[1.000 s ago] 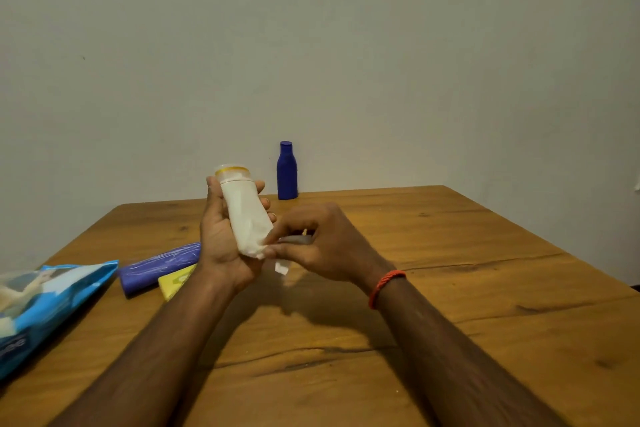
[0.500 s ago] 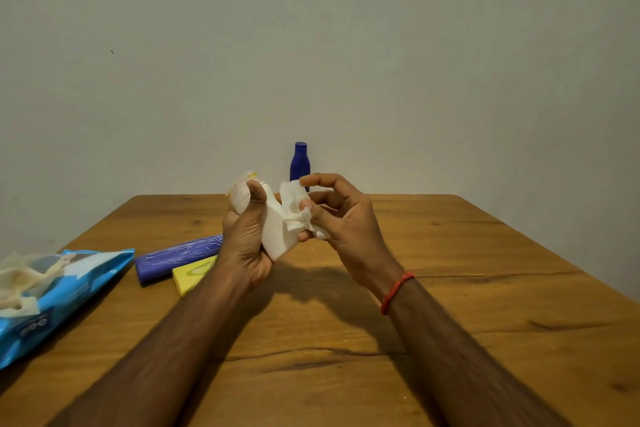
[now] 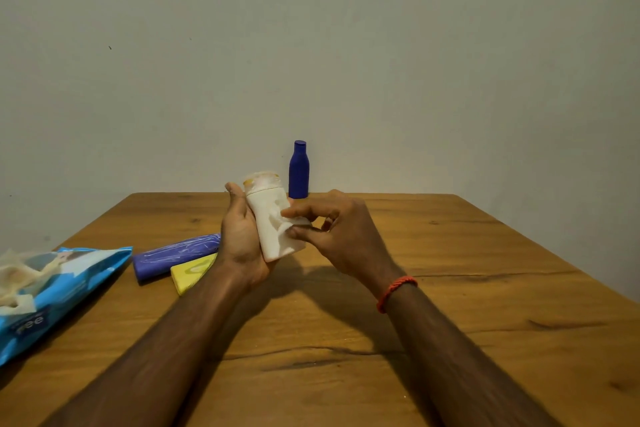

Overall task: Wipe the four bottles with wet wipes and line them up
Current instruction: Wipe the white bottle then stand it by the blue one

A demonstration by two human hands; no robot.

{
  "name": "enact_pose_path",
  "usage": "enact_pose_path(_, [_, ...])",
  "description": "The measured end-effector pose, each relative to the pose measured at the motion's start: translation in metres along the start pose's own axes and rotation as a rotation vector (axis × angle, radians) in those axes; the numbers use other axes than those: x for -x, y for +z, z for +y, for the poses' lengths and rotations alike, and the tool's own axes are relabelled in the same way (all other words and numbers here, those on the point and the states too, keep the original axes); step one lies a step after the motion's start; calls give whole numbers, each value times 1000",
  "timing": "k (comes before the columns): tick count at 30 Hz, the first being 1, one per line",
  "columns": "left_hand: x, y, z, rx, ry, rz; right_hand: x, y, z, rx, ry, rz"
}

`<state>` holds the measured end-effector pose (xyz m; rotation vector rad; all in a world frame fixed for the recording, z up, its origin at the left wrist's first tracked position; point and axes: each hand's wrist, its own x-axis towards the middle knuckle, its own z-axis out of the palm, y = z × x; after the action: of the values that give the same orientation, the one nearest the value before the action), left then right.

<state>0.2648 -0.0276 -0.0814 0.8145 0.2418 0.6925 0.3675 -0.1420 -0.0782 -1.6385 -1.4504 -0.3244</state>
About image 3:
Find person's left hand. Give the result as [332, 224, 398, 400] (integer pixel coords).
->
[215, 182, 276, 290]

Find person's right hand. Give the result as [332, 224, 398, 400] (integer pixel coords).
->
[280, 189, 407, 294]

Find white wipe sheet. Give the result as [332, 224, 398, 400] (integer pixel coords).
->
[278, 211, 313, 244]
[0, 251, 68, 316]

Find white plastic bottle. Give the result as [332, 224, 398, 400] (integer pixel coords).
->
[242, 171, 308, 263]

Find person's right forearm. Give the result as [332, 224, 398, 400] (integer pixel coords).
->
[372, 278, 565, 427]

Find person's left forearm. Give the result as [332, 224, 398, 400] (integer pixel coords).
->
[41, 262, 255, 427]

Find dark blue capped bottle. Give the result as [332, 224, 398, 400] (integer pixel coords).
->
[288, 140, 311, 200]

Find purple-blue tube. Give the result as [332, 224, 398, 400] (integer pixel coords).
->
[132, 234, 222, 284]

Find yellow soap bar packet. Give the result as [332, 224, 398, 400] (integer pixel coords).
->
[170, 252, 219, 297]

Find light blue wipes packet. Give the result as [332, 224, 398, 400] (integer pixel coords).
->
[0, 246, 134, 368]

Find red thread bracelet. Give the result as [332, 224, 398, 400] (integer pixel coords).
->
[376, 276, 419, 315]

